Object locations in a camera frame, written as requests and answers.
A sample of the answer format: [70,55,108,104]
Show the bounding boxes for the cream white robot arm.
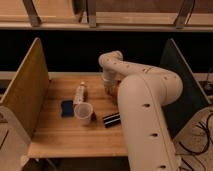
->
[99,51,183,171]

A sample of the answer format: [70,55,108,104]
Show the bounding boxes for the clear plastic bottle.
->
[73,82,87,105]

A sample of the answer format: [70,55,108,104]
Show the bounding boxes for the clear plastic cup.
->
[74,102,94,126]

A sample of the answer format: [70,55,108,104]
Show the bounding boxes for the black white striped box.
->
[102,113,121,128]

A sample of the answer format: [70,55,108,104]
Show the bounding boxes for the left wooden side panel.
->
[0,38,49,141]

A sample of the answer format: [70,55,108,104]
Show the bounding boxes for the right dark side panel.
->
[160,39,210,139]

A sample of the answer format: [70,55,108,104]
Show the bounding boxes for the wooden shelf with brackets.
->
[0,0,213,32]

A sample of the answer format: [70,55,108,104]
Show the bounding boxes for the black floor cables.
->
[175,111,213,171]

